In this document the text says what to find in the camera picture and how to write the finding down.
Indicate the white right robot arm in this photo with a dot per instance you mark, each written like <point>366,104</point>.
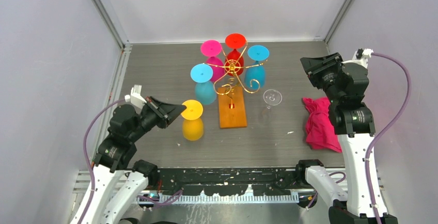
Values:
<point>362,202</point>

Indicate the pink wine glass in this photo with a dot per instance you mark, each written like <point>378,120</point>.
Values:
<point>211,49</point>

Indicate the red wine glass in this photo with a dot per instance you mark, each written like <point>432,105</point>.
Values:
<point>235,41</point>

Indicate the blue wine glass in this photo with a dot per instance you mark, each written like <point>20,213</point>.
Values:
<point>202,74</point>
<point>256,74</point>

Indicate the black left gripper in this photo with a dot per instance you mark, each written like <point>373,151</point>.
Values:
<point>167,112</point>

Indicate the yellow wine glass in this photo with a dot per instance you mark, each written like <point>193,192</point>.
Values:
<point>192,126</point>

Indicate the crumpled pink cloth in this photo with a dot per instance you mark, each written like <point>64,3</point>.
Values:
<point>319,130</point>

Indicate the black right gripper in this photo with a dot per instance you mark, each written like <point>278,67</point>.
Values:
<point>313,64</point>

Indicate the clear wine glass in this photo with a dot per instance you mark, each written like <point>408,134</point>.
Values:
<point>271,98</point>

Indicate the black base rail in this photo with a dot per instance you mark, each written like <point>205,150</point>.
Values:
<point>277,181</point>

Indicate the gold wire wine glass rack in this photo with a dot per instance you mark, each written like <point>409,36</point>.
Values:
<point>230,89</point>

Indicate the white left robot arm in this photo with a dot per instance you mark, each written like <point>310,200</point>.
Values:
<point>114,186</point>

